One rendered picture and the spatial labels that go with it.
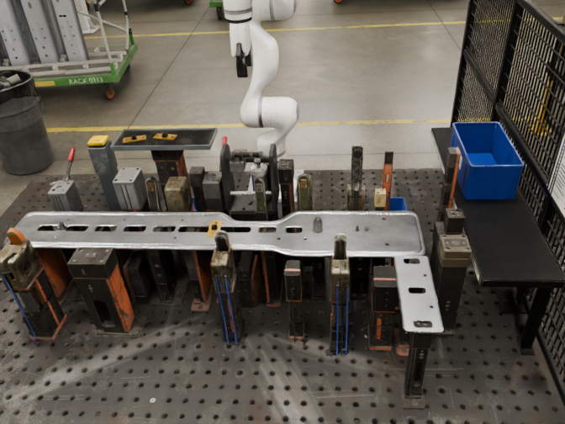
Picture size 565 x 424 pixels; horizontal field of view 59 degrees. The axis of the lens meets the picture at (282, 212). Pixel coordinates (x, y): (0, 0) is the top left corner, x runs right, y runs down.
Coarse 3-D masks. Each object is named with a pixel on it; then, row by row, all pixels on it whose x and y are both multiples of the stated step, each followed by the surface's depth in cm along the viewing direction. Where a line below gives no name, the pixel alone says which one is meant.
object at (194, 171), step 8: (192, 168) 179; (200, 168) 179; (192, 176) 177; (200, 176) 177; (192, 184) 179; (200, 184) 179; (200, 192) 182; (200, 200) 184; (200, 208) 186; (208, 256) 199
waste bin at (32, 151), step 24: (0, 72) 392; (24, 72) 390; (0, 96) 357; (24, 96) 369; (0, 120) 370; (24, 120) 378; (0, 144) 383; (24, 144) 386; (48, 144) 406; (24, 168) 397
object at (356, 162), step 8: (352, 152) 162; (360, 152) 158; (352, 160) 163; (360, 160) 163; (352, 168) 164; (360, 168) 164; (352, 176) 165; (360, 176) 165; (352, 184) 167; (360, 184) 166; (352, 192) 168; (360, 192) 168
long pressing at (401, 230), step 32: (32, 224) 174; (64, 224) 173; (96, 224) 172; (128, 224) 171; (160, 224) 170; (192, 224) 169; (224, 224) 168; (256, 224) 167; (288, 224) 166; (352, 224) 164; (384, 224) 163; (416, 224) 162; (288, 256) 155; (320, 256) 153; (352, 256) 152; (384, 256) 151
